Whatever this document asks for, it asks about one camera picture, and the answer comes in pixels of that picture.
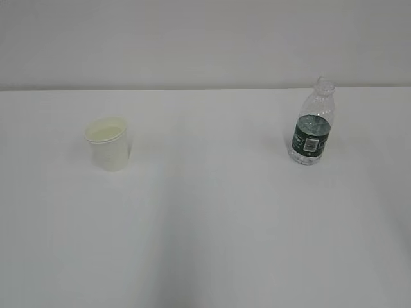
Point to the white paper cup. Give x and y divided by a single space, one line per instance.
108 140

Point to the clear water bottle green label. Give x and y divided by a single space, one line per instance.
313 124

